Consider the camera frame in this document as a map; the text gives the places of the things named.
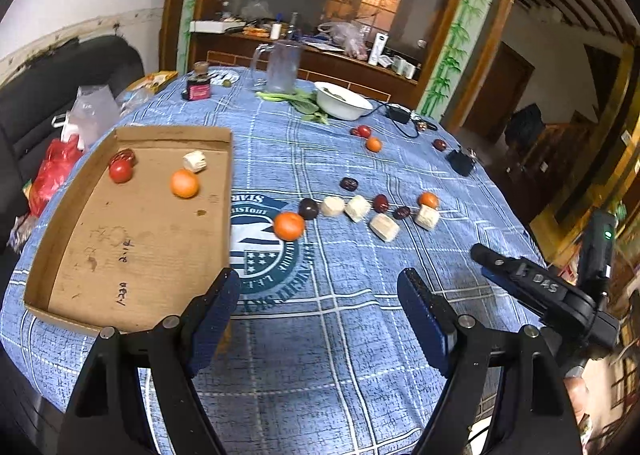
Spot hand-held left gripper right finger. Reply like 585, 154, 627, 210
397, 267, 583, 455

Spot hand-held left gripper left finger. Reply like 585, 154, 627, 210
57, 267, 242, 455

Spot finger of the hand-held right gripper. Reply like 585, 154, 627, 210
471, 243, 568, 308

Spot brown cardboard tray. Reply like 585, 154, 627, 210
23, 126, 234, 336

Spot blue plaid tablecloth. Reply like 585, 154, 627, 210
0, 66, 556, 455

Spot small black container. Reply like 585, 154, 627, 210
446, 147, 477, 177

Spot dark hanging clothing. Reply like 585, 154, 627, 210
504, 104, 543, 150

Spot brown wooden door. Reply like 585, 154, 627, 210
462, 42, 536, 140

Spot red plastic bag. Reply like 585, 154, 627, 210
27, 134, 83, 218

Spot white bowl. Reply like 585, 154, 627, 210
314, 81, 374, 121

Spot green leafy vegetable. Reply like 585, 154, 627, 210
256, 89, 331, 124

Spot dark jar with red label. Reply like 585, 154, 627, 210
182, 62, 212, 102

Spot white cups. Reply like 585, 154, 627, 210
391, 56, 418, 78

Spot small white plate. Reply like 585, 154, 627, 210
207, 67, 241, 86

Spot clear plastic bag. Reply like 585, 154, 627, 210
52, 85, 121, 150

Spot yellow packet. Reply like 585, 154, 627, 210
124, 71, 179, 96

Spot clear plastic jug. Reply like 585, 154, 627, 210
249, 40, 305, 94

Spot tall white carton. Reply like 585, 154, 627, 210
370, 33, 390, 66

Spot wooden glass partition cabinet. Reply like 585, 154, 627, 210
160, 0, 531, 120

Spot black sofa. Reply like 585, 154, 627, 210
0, 35, 146, 256

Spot white flat box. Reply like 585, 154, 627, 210
189, 20, 233, 34

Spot pink white plastic bag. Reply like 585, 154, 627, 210
318, 21, 371, 58

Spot black power adapter with cable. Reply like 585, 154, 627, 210
372, 104, 422, 138

